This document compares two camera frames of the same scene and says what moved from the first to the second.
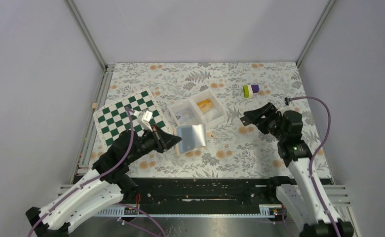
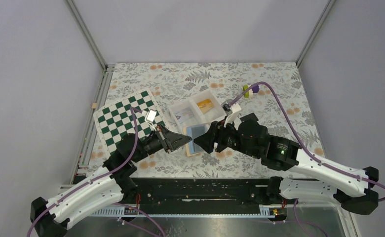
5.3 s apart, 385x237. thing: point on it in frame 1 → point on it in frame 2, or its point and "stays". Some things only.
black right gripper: [269, 110] → [216, 132]
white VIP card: [184, 116] stays
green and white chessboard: [115, 118] stays
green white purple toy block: [250, 89] stays
